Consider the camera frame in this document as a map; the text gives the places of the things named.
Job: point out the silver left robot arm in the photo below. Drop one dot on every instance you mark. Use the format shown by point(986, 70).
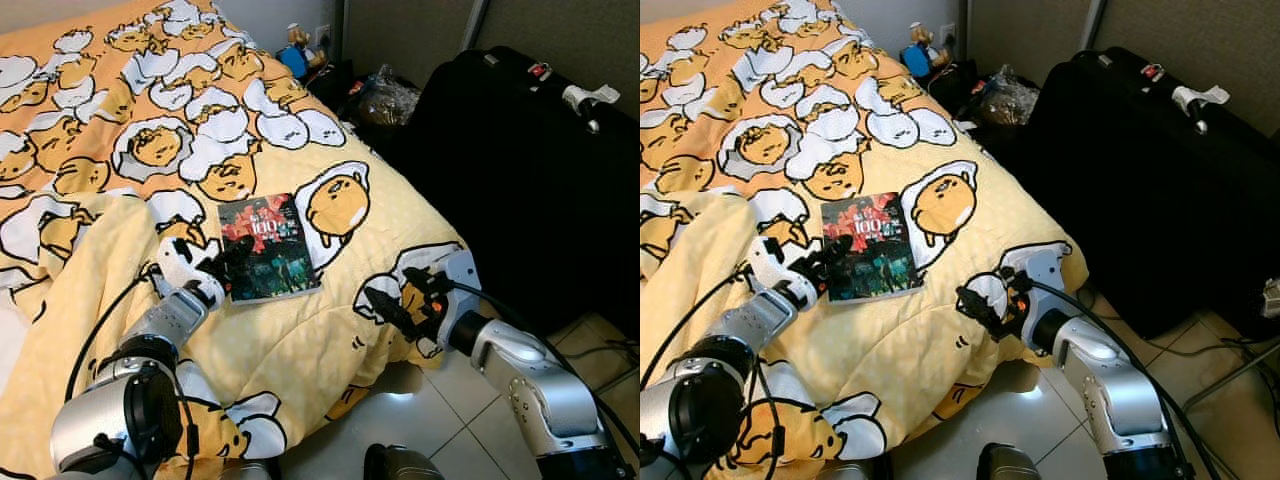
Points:
point(130, 390)
point(710, 390)

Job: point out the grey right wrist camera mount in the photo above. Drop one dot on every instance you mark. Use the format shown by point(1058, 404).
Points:
point(1045, 285)
point(455, 290)

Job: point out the clear plastic bag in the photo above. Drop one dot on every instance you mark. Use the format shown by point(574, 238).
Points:
point(1008, 100)
point(388, 100)

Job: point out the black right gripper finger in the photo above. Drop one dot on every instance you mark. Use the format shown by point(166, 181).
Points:
point(972, 296)
point(395, 320)
point(380, 297)
point(985, 320)

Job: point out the red suitcase lock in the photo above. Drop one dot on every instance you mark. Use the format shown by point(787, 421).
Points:
point(540, 72)
point(1153, 72)

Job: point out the white luggage tag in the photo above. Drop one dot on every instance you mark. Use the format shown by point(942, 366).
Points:
point(590, 98)
point(1200, 98)

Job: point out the blue and brown toy figure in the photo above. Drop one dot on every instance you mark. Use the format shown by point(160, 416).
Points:
point(295, 55)
point(920, 55)

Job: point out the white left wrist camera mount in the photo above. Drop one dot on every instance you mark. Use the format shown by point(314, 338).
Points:
point(180, 265)
point(775, 265)

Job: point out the grey robot foot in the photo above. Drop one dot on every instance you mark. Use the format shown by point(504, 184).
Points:
point(1015, 465)
point(400, 465)

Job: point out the white wall outlet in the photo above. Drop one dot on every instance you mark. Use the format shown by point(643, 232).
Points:
point(324, 38)
point(946, 35)

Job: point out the white power adapter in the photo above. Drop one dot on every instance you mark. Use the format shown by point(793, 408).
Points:
point(1272, 298)

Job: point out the large black suitcase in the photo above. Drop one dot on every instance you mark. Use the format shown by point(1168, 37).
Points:
point(530, 200)
point(1150, 200)

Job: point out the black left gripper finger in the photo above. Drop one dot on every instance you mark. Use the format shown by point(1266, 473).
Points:
point(240, 250)
point(840, 248)

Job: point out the yellow cartoon egg blanket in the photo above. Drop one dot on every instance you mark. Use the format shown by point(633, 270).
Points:
point(740, 120)
point(120, 120)

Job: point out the dark paperback book red print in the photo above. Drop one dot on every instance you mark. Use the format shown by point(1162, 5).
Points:
point(268, 250)
point(870, 250)

